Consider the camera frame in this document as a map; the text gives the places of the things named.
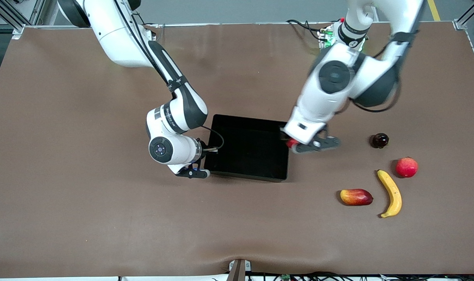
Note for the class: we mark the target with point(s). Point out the black plastic box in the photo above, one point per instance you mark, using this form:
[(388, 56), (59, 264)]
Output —
[(248, 148)]

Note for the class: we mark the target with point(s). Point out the metal table edge bracket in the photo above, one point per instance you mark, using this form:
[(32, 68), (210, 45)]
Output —
[(238, 271)]

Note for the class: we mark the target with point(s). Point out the large red apple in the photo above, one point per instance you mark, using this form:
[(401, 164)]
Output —
[(407, 167)]

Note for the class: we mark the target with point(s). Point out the small red yellow apple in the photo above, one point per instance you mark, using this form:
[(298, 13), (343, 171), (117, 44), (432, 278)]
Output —
[(291, 143)]

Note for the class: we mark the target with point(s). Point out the dark purple plum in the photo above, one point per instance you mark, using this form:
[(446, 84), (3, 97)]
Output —
[(380, 140)]

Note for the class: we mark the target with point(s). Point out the brown table mat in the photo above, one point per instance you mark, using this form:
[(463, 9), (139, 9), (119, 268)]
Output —
[(104, 218)]

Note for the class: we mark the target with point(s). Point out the yellow banana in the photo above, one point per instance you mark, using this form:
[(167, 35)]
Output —
[(393, 193)]

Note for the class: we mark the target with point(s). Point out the red yellow mango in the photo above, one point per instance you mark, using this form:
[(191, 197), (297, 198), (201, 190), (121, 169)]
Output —
[(356, 197)]

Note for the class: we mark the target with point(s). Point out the aluminium frame profile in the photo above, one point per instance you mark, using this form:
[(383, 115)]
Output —
[(469, 15), (6, 13)]

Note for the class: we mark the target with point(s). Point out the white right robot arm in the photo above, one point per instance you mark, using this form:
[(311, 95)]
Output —
[(119, 39)]

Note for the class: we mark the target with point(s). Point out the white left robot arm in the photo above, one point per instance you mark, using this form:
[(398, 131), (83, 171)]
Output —
[(334, 76)]

